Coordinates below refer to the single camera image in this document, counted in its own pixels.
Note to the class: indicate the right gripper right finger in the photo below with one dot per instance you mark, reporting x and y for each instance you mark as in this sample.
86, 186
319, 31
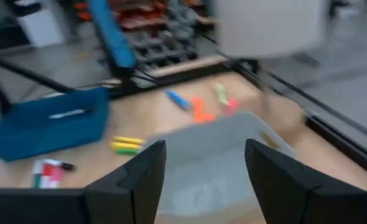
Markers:
280, 193

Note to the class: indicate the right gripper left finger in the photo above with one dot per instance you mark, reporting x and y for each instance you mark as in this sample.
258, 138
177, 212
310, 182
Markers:
133, 199

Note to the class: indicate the pink highlighter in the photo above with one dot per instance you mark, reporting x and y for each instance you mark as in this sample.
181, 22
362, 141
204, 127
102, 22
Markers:
231, 107

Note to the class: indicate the blue highlighter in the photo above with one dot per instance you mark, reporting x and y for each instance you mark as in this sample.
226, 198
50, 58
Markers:
177, 99

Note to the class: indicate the white marker black cap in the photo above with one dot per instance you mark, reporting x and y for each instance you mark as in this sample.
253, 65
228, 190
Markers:
65, 165
65, 114

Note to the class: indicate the orange highlighter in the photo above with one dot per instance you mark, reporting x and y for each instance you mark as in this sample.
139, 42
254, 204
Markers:
198, 109
209, 117

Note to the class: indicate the yellow highlighter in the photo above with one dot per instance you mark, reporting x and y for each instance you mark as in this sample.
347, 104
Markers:
127, 140
124, 145

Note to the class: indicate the grey plastic bin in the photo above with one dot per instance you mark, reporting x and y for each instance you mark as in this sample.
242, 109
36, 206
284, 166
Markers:
208, 161

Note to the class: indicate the blue plastic tray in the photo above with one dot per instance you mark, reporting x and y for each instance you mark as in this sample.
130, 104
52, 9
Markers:
31, 137

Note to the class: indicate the storage rack with bins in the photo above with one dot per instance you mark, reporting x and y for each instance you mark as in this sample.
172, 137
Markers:
158, 46

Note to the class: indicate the white shade wooden base lamp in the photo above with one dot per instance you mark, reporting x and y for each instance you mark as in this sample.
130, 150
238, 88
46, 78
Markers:
264, 28

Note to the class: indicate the white cabinet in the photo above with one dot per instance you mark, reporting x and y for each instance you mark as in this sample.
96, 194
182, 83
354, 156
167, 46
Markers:
40, 28

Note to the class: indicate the blue upright post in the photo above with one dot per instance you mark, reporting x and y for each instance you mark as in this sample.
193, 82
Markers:
116, 37

